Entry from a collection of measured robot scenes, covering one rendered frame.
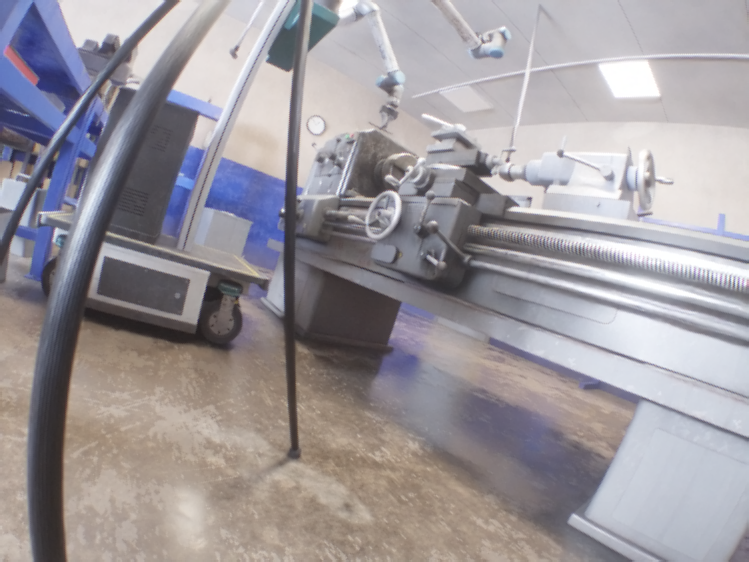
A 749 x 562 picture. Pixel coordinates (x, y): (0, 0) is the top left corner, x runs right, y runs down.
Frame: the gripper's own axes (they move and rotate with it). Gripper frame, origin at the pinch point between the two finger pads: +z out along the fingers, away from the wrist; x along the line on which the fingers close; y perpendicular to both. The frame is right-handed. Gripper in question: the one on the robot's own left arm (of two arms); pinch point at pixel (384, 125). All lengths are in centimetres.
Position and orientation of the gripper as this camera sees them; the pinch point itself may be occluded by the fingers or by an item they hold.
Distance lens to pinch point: 260.5
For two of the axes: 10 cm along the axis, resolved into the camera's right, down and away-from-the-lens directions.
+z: -3.1, 9.5, 0.3
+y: -3.6, -1.4, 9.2
